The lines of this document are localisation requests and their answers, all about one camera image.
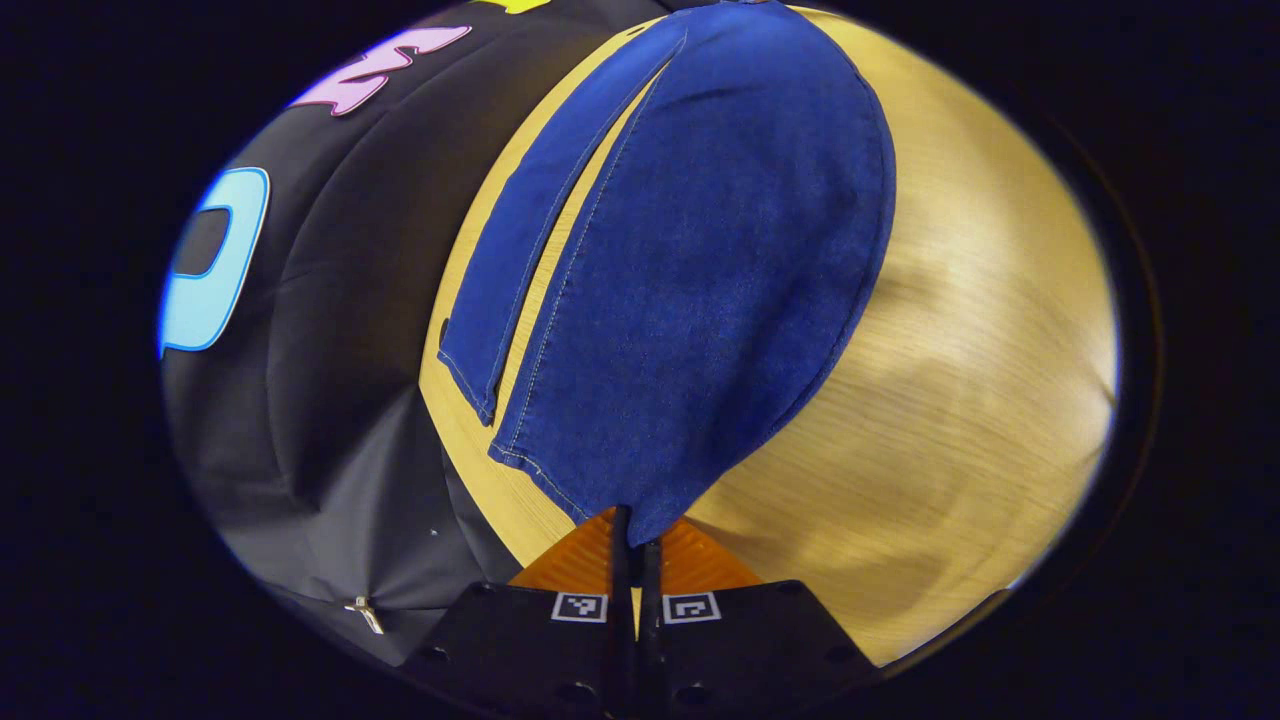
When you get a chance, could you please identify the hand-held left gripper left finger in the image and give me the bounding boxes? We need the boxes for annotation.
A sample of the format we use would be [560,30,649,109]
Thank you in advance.
[400,505,638,716]

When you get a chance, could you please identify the black backdrop cloth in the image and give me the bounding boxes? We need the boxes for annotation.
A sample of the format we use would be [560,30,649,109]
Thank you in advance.
[158,0,701,666]

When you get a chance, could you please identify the blue denim jeans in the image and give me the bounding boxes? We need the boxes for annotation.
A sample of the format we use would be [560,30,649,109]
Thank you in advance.
[437,0,898,549]

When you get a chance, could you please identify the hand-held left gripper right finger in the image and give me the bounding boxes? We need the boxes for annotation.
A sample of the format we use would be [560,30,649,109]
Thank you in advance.
[640,515,881,716]

